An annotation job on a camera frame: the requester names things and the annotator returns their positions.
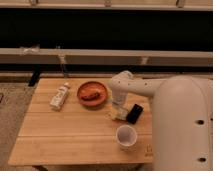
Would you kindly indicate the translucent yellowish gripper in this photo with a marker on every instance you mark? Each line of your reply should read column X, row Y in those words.
column 118, row 108

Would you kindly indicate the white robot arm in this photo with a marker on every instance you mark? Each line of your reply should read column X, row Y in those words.
column 182, row 109

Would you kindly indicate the black smartphone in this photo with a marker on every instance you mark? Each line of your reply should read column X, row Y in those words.
column 134, row 114

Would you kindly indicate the brown sausage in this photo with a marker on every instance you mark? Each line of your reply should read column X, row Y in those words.
column 91, row 97

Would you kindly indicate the orange plate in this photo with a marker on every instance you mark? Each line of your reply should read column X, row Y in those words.
column 89, row 88

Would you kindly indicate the wooden table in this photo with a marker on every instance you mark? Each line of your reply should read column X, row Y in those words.
column 76, row 135

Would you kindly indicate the white tube bottle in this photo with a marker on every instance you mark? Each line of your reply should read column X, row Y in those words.
column 59, row 98

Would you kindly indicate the black table leg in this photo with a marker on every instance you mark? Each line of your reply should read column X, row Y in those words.
column 34, row 78

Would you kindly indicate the grey wall rail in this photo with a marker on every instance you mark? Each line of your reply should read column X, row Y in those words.
column 105, row 57

